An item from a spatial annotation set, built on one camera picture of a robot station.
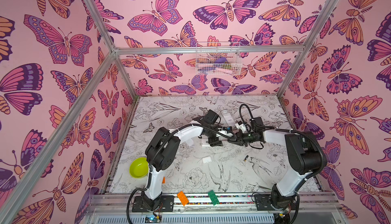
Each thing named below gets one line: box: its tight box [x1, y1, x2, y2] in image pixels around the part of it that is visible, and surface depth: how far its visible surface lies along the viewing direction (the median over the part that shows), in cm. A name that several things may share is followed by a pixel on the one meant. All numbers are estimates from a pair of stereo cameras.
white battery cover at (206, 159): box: [202, 155, 213, 164], surface depth 89 cm
